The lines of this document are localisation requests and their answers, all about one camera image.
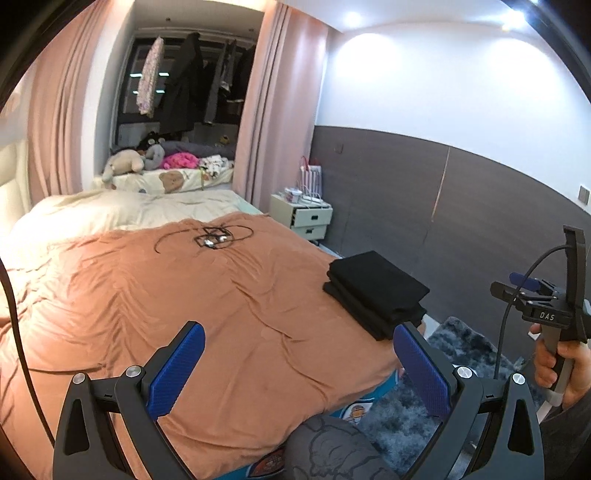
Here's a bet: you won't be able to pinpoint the white printed cloth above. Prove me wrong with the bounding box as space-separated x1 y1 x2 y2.
198 156 234 178

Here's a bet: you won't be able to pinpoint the black pants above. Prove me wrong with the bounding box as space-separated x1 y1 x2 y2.
327 251 431 324

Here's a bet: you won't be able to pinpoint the brown blanket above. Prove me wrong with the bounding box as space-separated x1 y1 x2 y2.
0 212 407 480

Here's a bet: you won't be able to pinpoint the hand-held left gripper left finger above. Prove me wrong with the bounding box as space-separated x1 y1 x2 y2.
52 320 206 480

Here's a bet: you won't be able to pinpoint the bear printed bedding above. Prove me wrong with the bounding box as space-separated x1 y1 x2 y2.
90 166 235 195

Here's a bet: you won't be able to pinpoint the grey stuffed toy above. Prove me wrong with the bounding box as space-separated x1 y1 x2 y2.
136 143 167 169

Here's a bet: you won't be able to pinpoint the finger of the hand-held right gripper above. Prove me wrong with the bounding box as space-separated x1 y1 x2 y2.
490 282 525 304
509 273 543 291

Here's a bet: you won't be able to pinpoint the cream duvet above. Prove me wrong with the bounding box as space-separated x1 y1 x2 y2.
7 188 264 259

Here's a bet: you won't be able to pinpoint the person's right forearm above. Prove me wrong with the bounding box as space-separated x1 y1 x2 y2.
538 392 591 480

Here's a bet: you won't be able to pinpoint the pink fluffy cloth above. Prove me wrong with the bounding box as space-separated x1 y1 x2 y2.
163 152 200 169

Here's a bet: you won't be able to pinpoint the striped gift bag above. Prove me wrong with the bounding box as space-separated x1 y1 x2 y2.
298 156 323 199

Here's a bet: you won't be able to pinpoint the shaggy blue-grey rug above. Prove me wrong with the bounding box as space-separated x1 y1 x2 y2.
369 316 550 472

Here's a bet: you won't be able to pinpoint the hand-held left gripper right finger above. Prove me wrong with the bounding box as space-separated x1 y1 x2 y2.
392 322 543 480

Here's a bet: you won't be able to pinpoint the black hanging coat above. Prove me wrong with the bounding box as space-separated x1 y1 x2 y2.
161 32 204 134

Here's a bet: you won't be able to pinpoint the white nightstand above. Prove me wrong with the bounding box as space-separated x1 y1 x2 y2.
269 193 334 241

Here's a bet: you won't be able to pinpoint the beige stuffed toy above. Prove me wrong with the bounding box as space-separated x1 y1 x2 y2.
102 148 146 189

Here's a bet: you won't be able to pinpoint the black cable tangle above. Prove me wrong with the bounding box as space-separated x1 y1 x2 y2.
154 223 256 256

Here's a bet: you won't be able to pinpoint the pink curtain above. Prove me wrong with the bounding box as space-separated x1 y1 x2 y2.
233 0 329 215
25 0 137 197

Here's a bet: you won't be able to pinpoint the grey hanging garment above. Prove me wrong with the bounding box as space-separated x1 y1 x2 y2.
203 39 236 125

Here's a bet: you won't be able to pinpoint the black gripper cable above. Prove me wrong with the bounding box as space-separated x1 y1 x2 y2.
0 256 55 446
493 244 573 381

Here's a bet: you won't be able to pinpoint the dark grey blanket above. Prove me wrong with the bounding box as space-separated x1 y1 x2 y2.
161 138 238 160

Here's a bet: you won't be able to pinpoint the person's right hand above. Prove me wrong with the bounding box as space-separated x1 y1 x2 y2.
529 323 591 409

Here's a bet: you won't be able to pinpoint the cream padded headboard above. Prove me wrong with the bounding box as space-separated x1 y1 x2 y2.
0 138 35 232

